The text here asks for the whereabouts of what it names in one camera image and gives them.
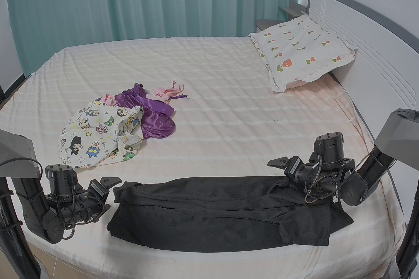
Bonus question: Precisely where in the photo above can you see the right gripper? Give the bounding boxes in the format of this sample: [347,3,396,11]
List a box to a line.
[267,156,316,187]

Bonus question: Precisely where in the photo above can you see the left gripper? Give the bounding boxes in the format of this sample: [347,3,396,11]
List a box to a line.
[79,176,122,216]

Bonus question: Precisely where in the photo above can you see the black T-shirt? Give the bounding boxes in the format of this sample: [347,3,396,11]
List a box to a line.
[106,176,354,253]

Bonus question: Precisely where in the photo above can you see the bed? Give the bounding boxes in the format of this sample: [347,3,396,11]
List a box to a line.
[0,0,419,279]

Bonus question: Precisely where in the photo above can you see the white printed pyjama top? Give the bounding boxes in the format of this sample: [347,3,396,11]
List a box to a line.
[58,100,144,170]

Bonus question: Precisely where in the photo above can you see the purple garment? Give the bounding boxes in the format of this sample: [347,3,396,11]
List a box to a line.
[115,83,190,140]

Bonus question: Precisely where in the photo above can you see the pink garment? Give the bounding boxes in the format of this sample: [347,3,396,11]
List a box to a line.
[98,80,184,108]

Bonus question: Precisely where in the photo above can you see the white printed pillow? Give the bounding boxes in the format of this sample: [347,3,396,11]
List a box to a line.
[249,14,358,93]

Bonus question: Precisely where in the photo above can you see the grey bedside table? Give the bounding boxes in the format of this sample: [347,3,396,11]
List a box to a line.
[256,0,308,32]

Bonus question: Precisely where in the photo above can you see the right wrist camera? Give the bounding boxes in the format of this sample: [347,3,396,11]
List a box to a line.
[308,150,321,168]

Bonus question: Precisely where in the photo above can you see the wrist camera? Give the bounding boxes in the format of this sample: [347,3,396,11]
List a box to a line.
[67,170,79,190]
[308,150,321,168]

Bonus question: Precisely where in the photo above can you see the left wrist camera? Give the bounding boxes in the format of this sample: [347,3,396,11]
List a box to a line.
[67,170,79,190]

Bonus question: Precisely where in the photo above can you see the black cable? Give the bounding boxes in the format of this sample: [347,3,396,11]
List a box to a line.
[0,158,43,180]

